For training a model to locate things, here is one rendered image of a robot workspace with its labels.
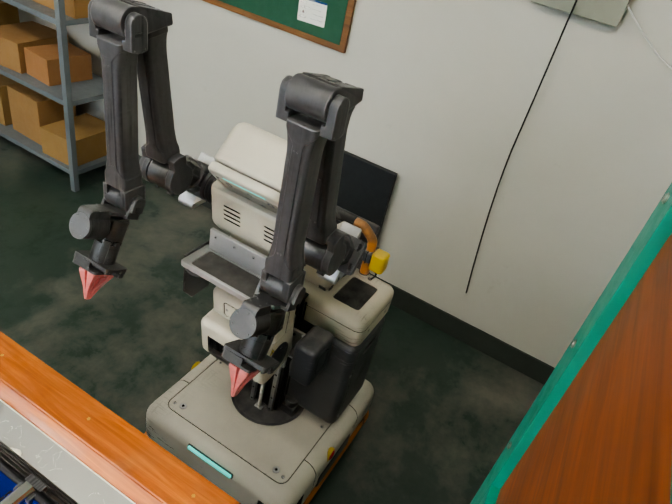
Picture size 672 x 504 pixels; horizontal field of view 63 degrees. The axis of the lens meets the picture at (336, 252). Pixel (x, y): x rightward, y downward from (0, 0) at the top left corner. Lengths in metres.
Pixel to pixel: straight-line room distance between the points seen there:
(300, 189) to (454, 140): 1.70
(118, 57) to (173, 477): 0.87
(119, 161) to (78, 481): 0.69
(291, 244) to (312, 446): 1.13
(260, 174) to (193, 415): 1.07
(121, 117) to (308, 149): 0.44
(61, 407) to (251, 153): 0.74
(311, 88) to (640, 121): 1.73
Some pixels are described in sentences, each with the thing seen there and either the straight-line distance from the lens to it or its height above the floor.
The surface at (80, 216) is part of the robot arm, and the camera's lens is 1.25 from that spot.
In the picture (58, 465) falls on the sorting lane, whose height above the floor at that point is 0.74.
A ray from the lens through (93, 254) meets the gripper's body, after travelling 1.33.
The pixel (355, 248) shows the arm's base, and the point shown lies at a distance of 1.26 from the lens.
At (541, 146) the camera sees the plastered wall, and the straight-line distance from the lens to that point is 2.48.
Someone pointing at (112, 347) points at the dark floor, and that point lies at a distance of 2.64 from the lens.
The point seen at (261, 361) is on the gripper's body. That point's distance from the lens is 1.11.
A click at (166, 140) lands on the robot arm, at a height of 1.33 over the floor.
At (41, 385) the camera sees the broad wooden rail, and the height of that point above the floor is 0.76.
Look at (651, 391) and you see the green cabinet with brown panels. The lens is 0.40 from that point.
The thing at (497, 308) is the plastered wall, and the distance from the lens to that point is 2.85.
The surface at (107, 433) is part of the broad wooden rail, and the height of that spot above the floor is 0.76.
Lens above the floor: 1.90
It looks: 35 degrees down
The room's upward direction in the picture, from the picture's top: 14 degrees clockwise
